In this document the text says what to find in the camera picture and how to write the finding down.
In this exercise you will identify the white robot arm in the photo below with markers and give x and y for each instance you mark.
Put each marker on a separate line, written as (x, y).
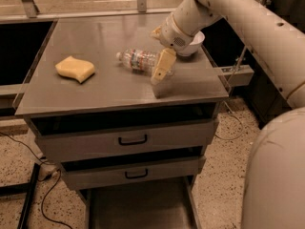
(274, 187)

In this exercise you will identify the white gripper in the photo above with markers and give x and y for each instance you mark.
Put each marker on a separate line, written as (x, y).
(172, 36)

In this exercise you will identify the yellow sponge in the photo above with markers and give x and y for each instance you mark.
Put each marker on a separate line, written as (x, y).
(74, 68)

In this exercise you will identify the grey middle drawer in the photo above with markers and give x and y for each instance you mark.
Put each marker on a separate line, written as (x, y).
(116, 170)

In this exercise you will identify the grey top drawer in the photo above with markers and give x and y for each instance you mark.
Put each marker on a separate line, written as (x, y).
(90, 136)

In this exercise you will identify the black top drawer handle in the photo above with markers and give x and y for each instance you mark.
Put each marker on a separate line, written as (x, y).
(133, 140)

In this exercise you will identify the clear plastic water bottle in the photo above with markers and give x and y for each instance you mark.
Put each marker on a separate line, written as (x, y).
(138, 60)

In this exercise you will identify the black middle drawer handle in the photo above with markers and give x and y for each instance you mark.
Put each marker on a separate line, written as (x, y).
(136, 174)

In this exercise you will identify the open grey bottom drawer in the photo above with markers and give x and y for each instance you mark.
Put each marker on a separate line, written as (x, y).
(157, 204)

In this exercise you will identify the grey metal side bracket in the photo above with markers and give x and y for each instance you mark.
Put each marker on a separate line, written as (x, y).
(235, 76)

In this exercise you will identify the black metal frame leg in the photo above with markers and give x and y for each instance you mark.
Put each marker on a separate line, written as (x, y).
(28, 189)

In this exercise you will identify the white ceramic bowl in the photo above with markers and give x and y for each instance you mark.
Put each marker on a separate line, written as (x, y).
(194, 46)

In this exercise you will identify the black drawer handle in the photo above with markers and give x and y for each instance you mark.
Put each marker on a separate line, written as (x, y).
(133, 140)
(136, 174)

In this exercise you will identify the grey drawer cabinet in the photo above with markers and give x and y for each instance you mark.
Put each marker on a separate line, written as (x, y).
(112, 88)

